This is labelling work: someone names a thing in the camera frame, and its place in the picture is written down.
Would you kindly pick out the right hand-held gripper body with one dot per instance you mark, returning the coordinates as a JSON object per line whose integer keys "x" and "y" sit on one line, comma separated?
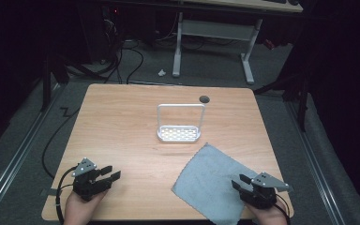
{"x": 264, "y": 190}

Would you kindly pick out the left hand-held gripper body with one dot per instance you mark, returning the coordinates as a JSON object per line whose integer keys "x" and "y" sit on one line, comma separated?
{"x": 86, "y": 182}

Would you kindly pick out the grey cloth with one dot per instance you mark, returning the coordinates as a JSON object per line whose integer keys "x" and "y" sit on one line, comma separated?
{"x": 214, "y": 182}

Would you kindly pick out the white towel rack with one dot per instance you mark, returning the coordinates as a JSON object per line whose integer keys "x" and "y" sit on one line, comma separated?
{"x": 180, "y": 125}

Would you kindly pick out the person's right hand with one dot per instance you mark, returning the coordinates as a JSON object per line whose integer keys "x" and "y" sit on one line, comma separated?
{"x": 270, "y": 215}

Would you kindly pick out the person's left hand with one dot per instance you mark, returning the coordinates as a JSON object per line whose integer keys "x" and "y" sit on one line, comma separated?
{"x": 80, "y": 208}

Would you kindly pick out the black metal stand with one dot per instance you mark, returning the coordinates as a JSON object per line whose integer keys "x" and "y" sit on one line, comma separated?
{"x": 48, "y": 75}
{"x": 293, "y": 84}

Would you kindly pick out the crumpled white paper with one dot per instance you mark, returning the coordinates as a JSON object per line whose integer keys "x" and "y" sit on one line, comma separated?
{"x": 162, "y": 73}

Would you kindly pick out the dark computer tower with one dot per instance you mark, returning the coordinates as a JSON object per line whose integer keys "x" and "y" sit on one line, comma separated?
{"x": 98, "y": 31}

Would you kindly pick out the metal floor rail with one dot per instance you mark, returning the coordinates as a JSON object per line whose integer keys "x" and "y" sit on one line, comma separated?
{"x": 315, "y": 162}
{"x": 12, "y": 162}

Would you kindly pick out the white desk frame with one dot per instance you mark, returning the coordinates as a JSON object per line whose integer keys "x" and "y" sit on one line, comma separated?
{"x": 214, "y": 37}

